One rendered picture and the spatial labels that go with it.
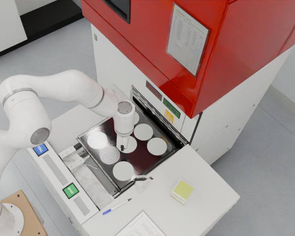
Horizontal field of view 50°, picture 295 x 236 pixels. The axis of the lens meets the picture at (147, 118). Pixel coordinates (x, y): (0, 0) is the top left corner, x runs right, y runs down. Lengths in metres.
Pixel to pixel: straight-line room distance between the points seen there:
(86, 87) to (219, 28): 0.43
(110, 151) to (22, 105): 0.76
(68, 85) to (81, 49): 2.37
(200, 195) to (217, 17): 0.82
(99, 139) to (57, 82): 0.74
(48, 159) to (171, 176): 0.58
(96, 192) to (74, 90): 0.71
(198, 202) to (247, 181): 1.25
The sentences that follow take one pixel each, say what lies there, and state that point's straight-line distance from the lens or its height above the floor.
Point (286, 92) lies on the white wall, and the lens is 3.12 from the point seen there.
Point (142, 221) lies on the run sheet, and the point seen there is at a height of 0.97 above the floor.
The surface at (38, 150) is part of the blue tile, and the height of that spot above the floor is 0.96.
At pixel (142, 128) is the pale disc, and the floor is 0.90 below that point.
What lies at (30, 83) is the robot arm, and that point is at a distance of 0.99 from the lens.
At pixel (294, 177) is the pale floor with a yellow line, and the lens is 2.85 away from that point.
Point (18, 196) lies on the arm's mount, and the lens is 1.57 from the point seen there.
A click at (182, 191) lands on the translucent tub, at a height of 1.03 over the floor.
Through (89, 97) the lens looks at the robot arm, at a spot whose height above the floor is 1.53.
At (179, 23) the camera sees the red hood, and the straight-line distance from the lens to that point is 1.09.
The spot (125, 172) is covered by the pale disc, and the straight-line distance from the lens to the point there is 1.55.
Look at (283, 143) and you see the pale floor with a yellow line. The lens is 2.96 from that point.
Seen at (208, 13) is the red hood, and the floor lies 1.73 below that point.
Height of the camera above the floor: 2.33
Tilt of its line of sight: 57 degrees down
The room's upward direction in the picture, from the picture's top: 7 degrees clockwise
